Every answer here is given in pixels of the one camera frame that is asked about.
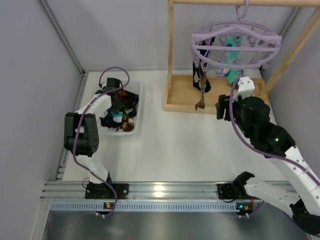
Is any black blue sport sock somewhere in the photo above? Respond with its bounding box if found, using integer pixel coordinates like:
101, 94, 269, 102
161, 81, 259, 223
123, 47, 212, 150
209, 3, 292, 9
100, 103, 138, 129

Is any brown striped sock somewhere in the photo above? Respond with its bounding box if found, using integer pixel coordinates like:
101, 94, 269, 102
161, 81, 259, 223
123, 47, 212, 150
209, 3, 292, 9
195, 72, 207, 111

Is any mint green sock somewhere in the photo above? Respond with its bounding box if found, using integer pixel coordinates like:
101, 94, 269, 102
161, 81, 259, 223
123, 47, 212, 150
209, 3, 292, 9
223, 36, 244, 85
103, 109, 124, 128

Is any red yellow black argyle sock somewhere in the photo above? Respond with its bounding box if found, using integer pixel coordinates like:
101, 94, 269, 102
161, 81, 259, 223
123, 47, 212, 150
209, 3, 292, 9
118, 90, 139, 106

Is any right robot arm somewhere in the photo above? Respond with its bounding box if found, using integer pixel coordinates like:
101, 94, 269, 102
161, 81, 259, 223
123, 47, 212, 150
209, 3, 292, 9
215, 94, 320, 236

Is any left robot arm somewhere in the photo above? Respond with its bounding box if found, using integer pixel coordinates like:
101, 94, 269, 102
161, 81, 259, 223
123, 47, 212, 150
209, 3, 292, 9
64, 78, 124, 195

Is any purple round clip hanger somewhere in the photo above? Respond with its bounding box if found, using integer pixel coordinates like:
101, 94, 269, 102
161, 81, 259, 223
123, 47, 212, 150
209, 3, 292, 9
191, 0, 282, 77

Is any brown beige checkered sock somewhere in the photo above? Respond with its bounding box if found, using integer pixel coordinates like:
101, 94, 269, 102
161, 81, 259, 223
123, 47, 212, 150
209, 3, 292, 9
116, 110, 135, 133

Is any white plastic laundry basket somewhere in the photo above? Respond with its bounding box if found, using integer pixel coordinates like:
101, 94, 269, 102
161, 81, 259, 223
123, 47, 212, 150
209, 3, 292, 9
97, 80, 144, 136

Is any black blue sock right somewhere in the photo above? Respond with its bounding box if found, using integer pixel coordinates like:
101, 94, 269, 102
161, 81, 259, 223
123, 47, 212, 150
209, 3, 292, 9
192, 37, 215, 93

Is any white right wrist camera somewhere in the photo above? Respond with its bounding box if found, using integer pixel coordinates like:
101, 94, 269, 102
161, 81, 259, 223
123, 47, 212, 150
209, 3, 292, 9
234, 76, 255, 99

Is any wooden hanger rack frame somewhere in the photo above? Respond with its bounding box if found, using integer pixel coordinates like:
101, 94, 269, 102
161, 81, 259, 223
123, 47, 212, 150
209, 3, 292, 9
164, 0, 320, 114

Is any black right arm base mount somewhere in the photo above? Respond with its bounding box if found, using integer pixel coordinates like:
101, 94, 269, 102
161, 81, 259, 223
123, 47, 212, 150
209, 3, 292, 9
217, 183, 248, 203

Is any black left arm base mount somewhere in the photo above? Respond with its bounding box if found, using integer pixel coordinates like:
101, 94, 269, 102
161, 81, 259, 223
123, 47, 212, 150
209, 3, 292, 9
84, 182, 129, 200

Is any aluminium frame post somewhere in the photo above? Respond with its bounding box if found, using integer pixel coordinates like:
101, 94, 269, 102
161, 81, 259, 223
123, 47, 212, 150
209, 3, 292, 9
37, 0, 86, 76

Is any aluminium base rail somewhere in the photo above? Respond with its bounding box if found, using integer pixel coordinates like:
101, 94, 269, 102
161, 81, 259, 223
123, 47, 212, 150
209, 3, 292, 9
40, 181, 220, 201

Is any grey slotted cable duct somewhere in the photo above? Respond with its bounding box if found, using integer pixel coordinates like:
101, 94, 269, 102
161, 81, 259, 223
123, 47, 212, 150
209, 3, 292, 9
50, 201, 252, 213

